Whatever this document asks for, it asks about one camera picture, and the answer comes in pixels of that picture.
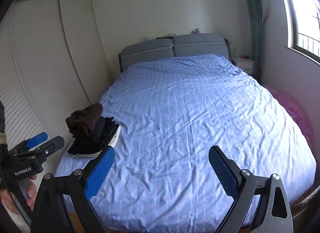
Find dark brown pants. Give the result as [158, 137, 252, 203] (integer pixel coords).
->
[66, 103, 103, 139]

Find person's left hand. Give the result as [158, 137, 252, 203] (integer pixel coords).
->
[1, 175, 37, 214]

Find black folded clothes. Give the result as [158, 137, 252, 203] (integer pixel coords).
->
[67, 116, 119, 154]

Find white folded garment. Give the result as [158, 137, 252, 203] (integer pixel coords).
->
[70, 126, 121, 158]

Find white louvered wardrobe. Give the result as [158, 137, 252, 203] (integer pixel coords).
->
[1, 0, 112, 147]

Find blue floral bed sheet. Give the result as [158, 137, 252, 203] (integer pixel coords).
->
[53, 53, 317, 233]

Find pink blanket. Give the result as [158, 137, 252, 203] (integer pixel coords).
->
[263, 84, 313, 149]

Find white nightstand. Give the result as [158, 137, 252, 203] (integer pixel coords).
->
[232, 57, 254, 76]

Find grey padded headboard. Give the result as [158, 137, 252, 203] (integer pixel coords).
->
[118, 33, 232, 72]

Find small pink toy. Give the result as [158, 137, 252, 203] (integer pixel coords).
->
[193, 28, 201, 34]

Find green curtain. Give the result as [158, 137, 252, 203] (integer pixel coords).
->
[246, 0, 271, 82]

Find wooden bed frame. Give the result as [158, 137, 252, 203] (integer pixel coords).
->
[291, 185, 319, 232]

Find window with frame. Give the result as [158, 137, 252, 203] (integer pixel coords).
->
[284, 0, 319, 63]

